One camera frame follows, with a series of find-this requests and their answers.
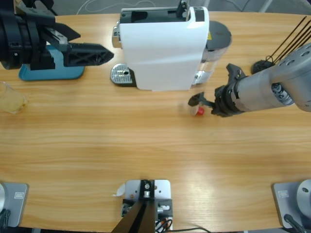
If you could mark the grey base plate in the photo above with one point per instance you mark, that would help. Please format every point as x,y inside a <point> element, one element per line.
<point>281,201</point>
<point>17,206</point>

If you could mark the red coffee capsule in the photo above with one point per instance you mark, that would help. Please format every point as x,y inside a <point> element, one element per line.
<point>200,112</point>

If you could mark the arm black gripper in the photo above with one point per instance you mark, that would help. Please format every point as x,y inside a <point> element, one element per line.
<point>227,100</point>
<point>22,41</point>

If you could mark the black capsule holder with rods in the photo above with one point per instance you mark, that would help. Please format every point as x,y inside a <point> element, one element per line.
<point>260,65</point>

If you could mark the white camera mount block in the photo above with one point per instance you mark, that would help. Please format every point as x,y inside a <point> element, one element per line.
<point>162,191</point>

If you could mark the clear water tank grey lid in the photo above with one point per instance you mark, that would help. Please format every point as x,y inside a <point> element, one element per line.
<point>218,34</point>

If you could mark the teal plastic tray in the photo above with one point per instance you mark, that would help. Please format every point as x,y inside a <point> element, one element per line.
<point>48,75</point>

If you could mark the grey coffee machine lever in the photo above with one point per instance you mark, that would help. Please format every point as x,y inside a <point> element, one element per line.
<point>182,9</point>

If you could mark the silver drip tray grid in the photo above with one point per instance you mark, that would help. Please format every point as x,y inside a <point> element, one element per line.
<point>120,72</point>

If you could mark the white capsule coffee machine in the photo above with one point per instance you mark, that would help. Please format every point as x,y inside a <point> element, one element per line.
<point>160,60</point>

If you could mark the dark camera post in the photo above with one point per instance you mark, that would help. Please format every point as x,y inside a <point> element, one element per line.
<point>141,218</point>

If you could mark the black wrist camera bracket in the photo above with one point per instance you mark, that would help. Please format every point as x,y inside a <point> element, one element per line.
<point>234,72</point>

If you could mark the white paper tab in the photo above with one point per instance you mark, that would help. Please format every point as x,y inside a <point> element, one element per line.
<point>120,190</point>

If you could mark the black chair frame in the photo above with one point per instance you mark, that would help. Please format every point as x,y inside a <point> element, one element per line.
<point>49,4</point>

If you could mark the clear glass cup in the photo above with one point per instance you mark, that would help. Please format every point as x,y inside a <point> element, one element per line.
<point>14,102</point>

